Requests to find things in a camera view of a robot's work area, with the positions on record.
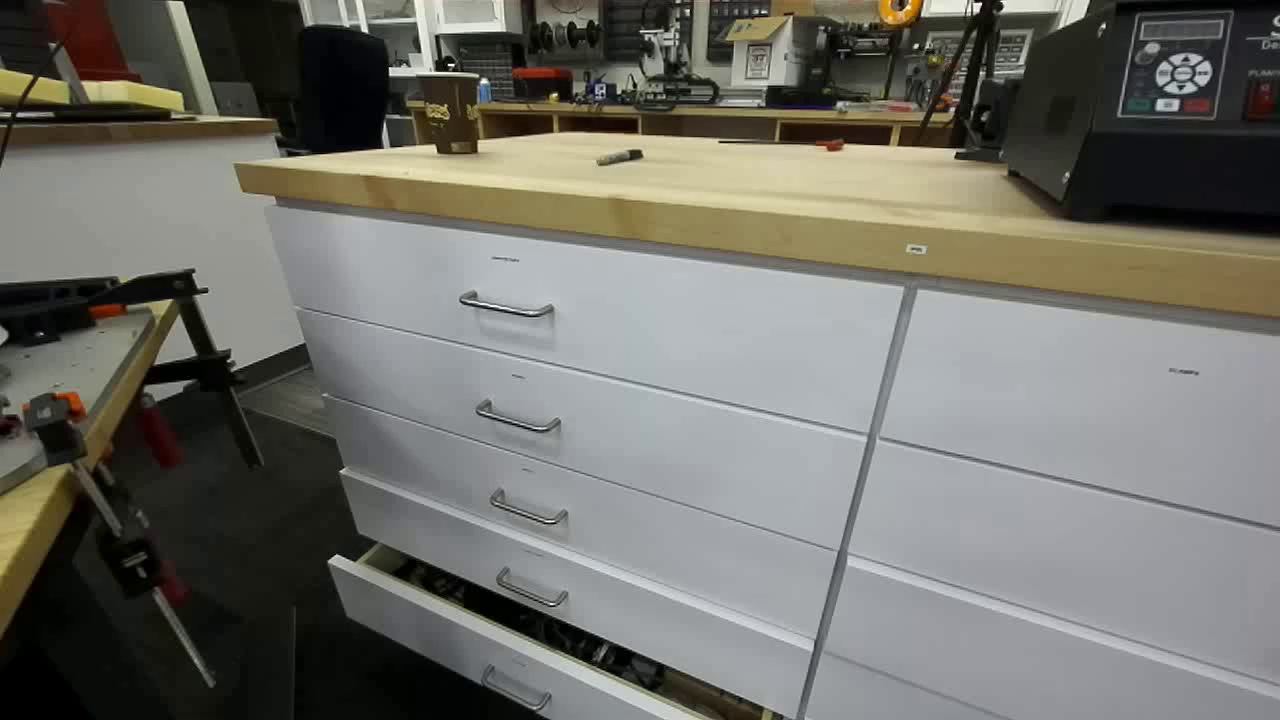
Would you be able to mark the yellow wooden plank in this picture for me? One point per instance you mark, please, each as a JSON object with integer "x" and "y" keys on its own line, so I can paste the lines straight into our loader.
{"x": 121, "y": 94}

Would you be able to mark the black orange bar clamp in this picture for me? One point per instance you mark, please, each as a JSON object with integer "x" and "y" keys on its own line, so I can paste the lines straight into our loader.
{"x": 127, "y": 546}

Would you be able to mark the brown paper coffee cup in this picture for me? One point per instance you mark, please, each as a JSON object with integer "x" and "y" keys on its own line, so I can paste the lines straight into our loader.
{"x": 450, "y": 112}

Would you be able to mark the white workbench drawer cabinet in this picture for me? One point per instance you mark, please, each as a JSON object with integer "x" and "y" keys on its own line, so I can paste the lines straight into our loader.
{"x": 867, "y": 465}

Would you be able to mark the white cabinet drawer front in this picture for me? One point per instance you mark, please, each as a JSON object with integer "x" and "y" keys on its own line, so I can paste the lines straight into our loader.
{"x": 665, "y": 546}
{"x": 665, "y": 447}
{"x": 665, "y": 320}
{"x": 665, "y": 624}
{"x": 1066, "y": 560}
{"x": 867, "y": 702}
{"x": 1093, "y": 402}
{"x": 1014, "y": 665}

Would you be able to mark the wooden side table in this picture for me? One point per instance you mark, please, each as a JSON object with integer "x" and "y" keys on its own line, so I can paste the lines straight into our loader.
{"x": 32, "y": 522}

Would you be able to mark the white counter with wooden top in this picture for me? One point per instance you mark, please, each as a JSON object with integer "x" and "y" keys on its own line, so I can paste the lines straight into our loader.
{"x": 134, "y": 213}

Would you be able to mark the grey marker pen black cap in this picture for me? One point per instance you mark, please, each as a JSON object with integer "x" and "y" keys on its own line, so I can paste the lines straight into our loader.
{"x": 623, "y": 157}

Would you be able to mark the black camera tripod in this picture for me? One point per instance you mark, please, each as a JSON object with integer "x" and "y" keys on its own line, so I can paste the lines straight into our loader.
{"x": 977, "y": 65}

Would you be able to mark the white drawer holding tools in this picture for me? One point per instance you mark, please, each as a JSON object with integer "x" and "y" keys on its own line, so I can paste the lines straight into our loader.
{"x": 442, "y": 633}

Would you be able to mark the wooden background workbench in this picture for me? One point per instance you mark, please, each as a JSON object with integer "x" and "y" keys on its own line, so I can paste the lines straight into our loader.
{"x": 744, "y": 118}

